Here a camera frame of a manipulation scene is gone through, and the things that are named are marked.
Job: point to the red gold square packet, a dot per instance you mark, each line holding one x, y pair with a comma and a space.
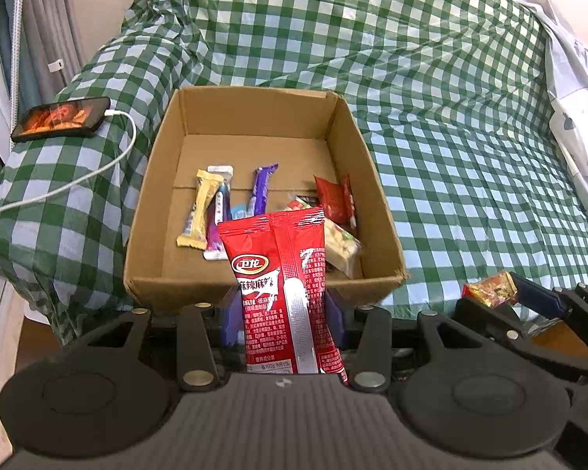
338, 202

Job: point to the light blue stick packet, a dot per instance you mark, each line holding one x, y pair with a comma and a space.
239, 212

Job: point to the purple chocolate bar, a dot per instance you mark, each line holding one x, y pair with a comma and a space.
257, 203

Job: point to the red snack packet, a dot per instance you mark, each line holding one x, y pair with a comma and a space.
279, 262

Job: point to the white purple stick packet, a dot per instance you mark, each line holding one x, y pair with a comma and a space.
218, 212

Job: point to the small orange candy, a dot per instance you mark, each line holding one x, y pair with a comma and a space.
493, 291

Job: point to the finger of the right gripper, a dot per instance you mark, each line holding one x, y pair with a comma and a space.
488, 322
535, 297

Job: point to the green checkered sofa cover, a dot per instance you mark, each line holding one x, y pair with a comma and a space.
449, 95

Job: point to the brown cardboard box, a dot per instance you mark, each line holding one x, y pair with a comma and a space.
279, 143

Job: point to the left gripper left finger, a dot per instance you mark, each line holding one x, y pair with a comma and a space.
200, 346

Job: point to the black white phone holder stand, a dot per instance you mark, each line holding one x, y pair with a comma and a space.
16, 31

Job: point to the yellow snack bar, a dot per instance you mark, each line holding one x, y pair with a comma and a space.
194, 234

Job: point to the black smartphone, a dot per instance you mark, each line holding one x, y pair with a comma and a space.
72, 118

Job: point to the white green snack pack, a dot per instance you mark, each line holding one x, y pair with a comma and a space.
341, 247

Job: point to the grey curtain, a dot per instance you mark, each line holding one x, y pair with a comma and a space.
50, 52

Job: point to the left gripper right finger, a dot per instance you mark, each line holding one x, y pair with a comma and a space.
377, 348

